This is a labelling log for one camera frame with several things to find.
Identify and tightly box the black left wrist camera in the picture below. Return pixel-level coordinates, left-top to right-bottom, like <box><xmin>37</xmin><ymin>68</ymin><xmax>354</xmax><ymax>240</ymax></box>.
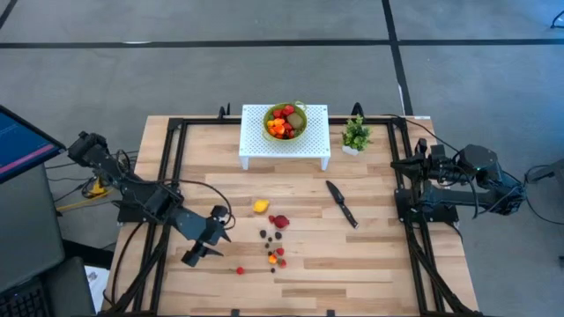
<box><xmin>210</xmin><ymin>204</ymin><xmax>231</xmax><ymax>224</ymax></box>

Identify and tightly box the black kitchen knife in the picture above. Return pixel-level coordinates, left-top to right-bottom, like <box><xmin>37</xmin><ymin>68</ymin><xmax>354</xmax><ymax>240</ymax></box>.
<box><xmin>324</xmin><ymin>179</ymin><xmax>360</xmax><ymax>230</ymax></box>

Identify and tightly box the brown kiwi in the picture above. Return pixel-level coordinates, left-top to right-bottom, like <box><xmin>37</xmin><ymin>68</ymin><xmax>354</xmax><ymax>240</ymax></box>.
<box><xmin>286</xmin><ymin>112</ymin><xmax>306</xmax><ymax>130</ymax></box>

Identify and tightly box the black keyboard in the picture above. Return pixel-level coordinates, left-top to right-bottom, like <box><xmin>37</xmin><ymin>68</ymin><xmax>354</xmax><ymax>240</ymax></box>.
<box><xmin>0</xmin><ymin>276</ymin><xmax>50</xmax><ymax>317</ymax></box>

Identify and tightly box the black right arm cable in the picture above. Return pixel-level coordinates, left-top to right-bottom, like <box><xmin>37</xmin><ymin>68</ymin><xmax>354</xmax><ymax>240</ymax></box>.
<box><xmin>374</xmin><ymin>113</ymin><xmax>462</xmax><ymax>155</ymax></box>

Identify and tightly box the operator computer monitor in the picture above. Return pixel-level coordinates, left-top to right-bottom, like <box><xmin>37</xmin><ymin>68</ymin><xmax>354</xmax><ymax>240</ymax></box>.
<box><xmin>0</xmin><ymin>104</ymin><xmax>68</xmax><ymax>185</ymax></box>

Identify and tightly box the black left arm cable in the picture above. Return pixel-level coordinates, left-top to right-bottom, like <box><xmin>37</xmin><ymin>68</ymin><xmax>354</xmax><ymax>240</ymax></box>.
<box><xmin>156</xmin><ymin>178</ymin><xmax>237</xmax><ymax>231</ymax></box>

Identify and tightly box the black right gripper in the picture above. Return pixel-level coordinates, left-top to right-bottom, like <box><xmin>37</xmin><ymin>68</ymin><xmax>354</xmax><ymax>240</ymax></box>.
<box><xmin>390</xmin><ymin>153</ymin><xmax>459</xmax><ymax>185</ymax></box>

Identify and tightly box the yellow extension cord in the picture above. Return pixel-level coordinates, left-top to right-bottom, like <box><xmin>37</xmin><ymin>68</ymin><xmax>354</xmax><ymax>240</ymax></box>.
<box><xmin>56</xmin><ymin>178</ymin><xmax>112</xmax><ymax>212</ymax></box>

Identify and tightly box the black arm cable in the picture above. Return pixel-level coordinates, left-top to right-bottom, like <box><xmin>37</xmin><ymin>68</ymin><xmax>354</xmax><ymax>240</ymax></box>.
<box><xmin>374</xmin><ymin>113</ymin><xmax>462</xmax><ymax>155</ymax></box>
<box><xmin>156</xmin><ymin>178</ymin><xmax>237</xmax><ymax>231</ymax></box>

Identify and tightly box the white paper sheet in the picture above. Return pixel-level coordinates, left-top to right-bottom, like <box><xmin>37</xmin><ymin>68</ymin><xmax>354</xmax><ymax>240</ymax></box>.
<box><xmin>83</xmin><ymin>266</ymin><xmax>111</xmax><ymax>309</ymax></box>

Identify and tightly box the green colander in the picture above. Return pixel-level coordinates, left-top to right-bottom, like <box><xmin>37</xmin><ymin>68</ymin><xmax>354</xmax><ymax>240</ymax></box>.
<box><xmin>263</xmin><ymin>100</ymin><xmax>309</xmax><ymax>143</ymax></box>

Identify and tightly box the white perforated riser shelf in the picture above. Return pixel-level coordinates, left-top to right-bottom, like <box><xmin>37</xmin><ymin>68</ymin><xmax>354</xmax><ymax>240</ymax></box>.
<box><xmin>238</xmin><ymin>103</ymin><xmax>332</xmax><ymax>172</ymax></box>

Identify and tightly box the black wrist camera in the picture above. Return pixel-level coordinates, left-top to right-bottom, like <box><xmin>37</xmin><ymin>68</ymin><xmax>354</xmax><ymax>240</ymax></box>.
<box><xmin>210</xmin><ymin>204</ymin><xmax>231</xmax><ymax>224</ymax></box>
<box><xmin>416</xmin><ymin>138</ymin><xmax>446</xmax><ymax>163</ymax></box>

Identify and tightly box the green plant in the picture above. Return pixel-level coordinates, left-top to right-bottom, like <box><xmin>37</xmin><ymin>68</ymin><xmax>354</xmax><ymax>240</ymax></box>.
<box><xmin>340</xmin><ymin>114</ymin><xmax>374</xmax><ymax>157</ymax></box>

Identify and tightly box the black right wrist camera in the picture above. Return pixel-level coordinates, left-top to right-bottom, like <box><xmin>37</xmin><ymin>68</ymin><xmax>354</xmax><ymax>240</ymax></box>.
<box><xmin>416</xmin><ymin>138</ymin><xmax>446</xmax><ymax>163</ymax></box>

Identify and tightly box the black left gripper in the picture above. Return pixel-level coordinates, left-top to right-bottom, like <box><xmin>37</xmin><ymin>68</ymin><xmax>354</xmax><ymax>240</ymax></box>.
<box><xmin>181</xmin><ymin>217</ymin><xmax>233</xmax><ymax>269</ymax></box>

